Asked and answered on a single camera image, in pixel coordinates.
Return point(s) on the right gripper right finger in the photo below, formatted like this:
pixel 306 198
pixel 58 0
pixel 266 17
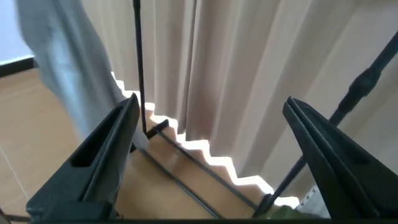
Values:
pixel 348 174

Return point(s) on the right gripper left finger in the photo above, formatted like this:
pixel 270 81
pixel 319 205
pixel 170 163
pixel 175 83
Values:
pixel 77 180

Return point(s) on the pale grey shorts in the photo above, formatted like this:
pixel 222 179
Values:
pixel 71 62

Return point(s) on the black clothes rack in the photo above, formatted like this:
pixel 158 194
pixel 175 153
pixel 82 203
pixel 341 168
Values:
pixel 139 62

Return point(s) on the beige curtain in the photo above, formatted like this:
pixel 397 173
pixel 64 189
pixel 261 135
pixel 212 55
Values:
pixel 233 62

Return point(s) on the window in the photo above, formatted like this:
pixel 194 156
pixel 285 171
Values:
pixel 9 31

